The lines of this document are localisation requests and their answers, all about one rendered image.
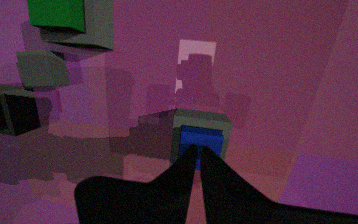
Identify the blue button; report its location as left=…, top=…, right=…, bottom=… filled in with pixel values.
left=169, top=108, right=233, bottom=170

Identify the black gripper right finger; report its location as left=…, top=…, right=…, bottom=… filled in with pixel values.
left=200, top=146, right=358, bottom=224

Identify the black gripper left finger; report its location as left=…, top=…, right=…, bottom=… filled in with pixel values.
left=74, top=144, right=198, bottom=224

